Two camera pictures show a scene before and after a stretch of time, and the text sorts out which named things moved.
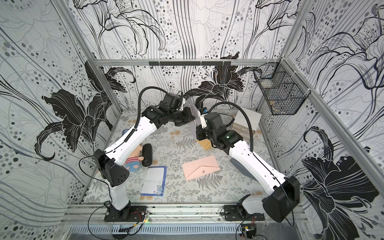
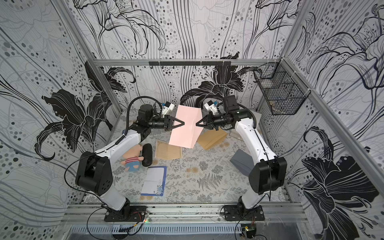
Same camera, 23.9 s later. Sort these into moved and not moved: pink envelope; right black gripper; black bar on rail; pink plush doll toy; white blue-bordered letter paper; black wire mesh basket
Moved: right black gripper; pink envelope
Not moved: pink plush doll toy; black bar on rail; white blue-bordered letter paper; black wire mesh basket
